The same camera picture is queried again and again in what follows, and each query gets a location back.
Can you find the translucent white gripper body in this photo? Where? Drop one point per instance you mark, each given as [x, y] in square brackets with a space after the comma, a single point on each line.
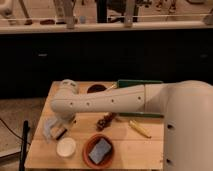
[54, 128]

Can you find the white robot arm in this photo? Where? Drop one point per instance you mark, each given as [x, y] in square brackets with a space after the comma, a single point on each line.
[187, 108]

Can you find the white paper cup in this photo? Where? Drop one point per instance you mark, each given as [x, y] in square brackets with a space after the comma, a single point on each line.
[66, 147]

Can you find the terracotta round bowl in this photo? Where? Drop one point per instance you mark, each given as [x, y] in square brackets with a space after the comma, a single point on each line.
[87, 148]

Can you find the blue sponge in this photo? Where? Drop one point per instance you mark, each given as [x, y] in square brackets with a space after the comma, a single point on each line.
[99, 151]

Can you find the dark brown round dish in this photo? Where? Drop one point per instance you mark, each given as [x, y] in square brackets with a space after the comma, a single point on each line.
[96, 88]

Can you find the green flat board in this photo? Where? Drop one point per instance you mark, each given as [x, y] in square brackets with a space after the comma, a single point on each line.
[121, 83]

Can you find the white horizontal rail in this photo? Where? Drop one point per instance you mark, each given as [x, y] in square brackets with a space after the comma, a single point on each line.
[166, 25]

